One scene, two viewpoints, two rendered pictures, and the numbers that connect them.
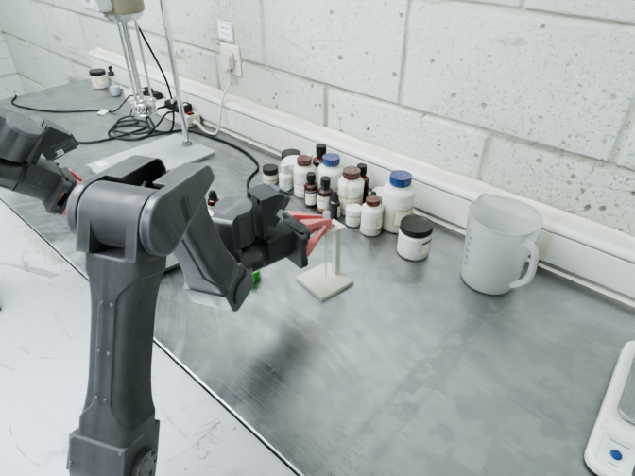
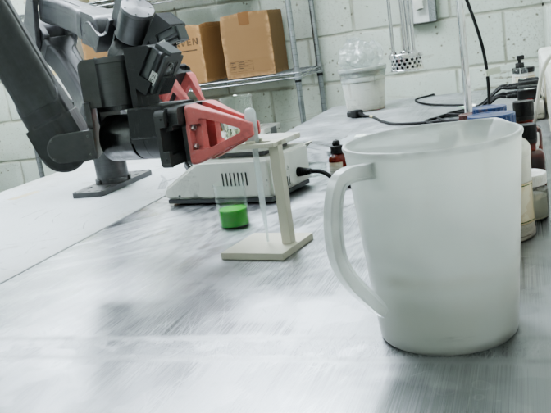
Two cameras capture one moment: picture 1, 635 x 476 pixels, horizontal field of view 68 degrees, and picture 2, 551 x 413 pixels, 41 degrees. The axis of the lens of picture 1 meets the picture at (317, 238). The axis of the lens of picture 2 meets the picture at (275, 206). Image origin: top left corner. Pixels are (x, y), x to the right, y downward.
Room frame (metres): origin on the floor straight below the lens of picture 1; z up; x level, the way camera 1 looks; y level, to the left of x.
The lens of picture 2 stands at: (0.40, -0.78, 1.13)
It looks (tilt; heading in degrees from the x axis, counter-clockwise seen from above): 13 degrees down; 68
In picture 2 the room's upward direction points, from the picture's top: 8 degrees counter-clockwise
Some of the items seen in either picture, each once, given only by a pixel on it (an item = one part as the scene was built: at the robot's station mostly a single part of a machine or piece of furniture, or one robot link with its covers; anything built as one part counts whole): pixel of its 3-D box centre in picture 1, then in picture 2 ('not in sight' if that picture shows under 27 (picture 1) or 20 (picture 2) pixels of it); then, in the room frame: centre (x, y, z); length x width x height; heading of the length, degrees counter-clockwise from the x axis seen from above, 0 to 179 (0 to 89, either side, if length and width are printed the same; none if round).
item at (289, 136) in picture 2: not in sight; (251, 142); (0.81, 0.29, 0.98); 0.12 x 0.12 x 0.01; 37
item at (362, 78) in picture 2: not in sight; (362, 73); (1.50, 1.11, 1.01); 0.14 x 0.14 x 0.21
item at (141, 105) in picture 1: (134, 65); (400, 5); (1.23, 0.46, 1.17); 0.07 x 0.07 x 0.25
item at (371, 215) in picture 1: (371, 214); not in sight; (0.87, -0.12, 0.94); 0.05 x 0.05 x 0.09
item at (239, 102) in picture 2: not in sight; (238, 117); (0.80, 0.30, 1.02); 0.06 x 0.05 x 0.08; 74
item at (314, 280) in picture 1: (324, 256); (260, 195); (0.70, -0.01, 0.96); 0.08 x 0.08 x 0.13; 39
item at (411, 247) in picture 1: (415, 237); not in sight; (0.80, -0.20, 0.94); 0.07 x 0.07 x 0.07
